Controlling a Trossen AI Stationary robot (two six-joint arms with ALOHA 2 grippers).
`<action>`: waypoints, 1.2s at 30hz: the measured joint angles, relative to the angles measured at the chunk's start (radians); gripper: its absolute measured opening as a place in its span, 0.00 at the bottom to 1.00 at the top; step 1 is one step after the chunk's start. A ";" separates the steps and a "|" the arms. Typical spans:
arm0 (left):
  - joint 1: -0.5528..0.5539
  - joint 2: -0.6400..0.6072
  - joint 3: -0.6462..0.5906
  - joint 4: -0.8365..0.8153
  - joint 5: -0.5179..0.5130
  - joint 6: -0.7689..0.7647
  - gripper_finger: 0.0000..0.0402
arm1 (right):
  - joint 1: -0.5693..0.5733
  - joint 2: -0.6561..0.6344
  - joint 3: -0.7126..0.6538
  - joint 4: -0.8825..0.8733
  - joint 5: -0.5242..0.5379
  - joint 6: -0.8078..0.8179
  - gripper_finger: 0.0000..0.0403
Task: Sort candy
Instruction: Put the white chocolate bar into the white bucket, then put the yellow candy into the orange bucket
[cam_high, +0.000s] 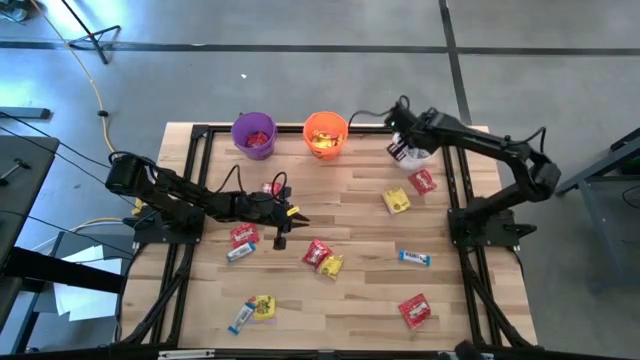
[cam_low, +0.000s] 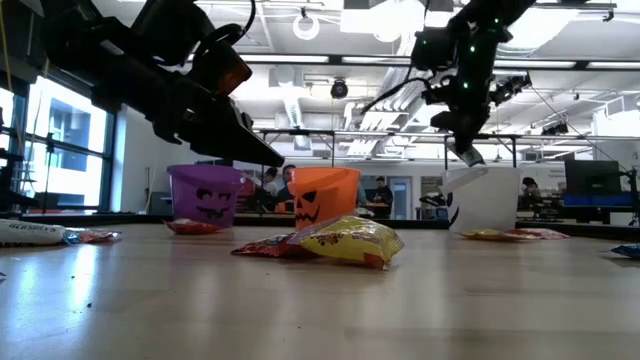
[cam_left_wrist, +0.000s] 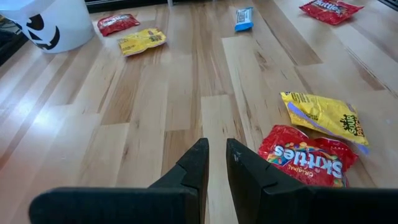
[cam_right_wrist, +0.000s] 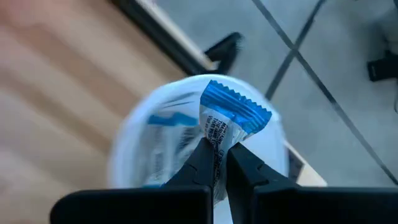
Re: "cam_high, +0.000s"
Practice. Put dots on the grey metal beam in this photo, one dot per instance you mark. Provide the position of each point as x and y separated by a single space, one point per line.
25 113

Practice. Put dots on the red Skittles candy bag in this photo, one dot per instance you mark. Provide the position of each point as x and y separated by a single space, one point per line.
316 252
257 140
244 235
270 188
422 181
414 310

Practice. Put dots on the blue white candy bar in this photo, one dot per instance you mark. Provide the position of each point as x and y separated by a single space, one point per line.
241 318
396 151
414 258
240 252

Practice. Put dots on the yellow gripper tag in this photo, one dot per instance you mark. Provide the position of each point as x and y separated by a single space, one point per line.
293 211

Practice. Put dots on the white ghost face bucket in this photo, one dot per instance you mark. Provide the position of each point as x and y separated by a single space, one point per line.
422 162

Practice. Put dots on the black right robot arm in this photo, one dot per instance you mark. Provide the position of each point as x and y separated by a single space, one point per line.
495 145

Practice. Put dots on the white label strip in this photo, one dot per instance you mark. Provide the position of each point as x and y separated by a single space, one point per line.
185 354

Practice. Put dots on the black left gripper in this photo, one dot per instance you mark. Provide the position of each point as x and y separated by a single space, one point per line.
277 215

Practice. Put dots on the yellow Sour Patch candy bag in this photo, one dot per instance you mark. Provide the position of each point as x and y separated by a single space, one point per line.
264 307
318 138
335 141
331 266
396 200

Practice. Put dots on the black tripod stand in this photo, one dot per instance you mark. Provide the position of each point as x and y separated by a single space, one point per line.
92 37

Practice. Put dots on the orange pumpkin face bucket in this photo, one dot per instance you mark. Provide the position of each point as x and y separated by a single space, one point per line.
327 152

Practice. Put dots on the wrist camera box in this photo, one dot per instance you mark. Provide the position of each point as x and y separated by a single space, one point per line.
284 192
395 117

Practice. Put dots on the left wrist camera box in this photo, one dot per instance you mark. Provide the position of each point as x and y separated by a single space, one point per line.
284 192

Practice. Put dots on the black rounded object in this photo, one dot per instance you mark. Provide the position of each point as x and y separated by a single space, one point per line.
466 351

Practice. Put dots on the grey metal cart frame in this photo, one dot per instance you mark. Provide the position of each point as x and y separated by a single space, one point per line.
590 235

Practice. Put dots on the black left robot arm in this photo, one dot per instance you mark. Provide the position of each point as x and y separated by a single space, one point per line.
175 192

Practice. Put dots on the purple Halloween face bucket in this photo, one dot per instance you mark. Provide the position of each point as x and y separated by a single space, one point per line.
245 127

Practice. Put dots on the black aluminium table frame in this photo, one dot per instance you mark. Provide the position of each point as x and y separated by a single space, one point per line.
290 129

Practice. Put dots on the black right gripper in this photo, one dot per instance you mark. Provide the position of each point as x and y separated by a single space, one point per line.
420 131

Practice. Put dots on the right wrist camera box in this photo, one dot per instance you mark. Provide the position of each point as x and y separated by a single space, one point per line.
395 117

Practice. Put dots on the black hand tool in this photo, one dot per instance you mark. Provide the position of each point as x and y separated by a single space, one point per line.
17 164

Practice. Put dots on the white paper sheets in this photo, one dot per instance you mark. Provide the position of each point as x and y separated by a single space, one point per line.
85 300

